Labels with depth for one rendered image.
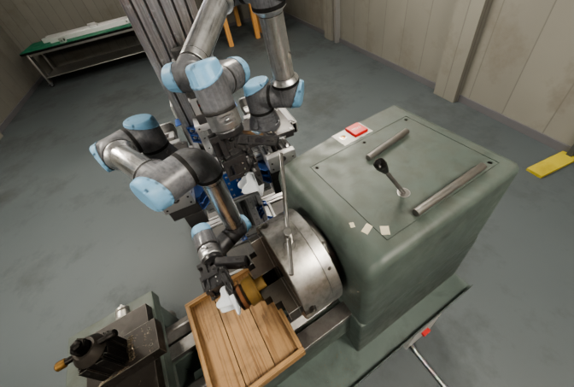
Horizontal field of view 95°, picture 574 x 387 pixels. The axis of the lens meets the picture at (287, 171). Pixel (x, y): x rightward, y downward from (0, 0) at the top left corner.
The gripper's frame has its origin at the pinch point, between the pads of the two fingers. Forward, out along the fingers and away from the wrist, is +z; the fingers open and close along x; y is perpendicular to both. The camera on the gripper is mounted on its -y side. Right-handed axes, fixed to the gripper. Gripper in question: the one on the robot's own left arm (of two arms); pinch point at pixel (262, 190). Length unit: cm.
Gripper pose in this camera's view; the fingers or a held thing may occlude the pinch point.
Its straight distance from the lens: 73.6
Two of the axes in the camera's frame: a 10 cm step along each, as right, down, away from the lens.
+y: -8.5, 4.4, -2.8
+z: 2.7, 8.3, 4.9
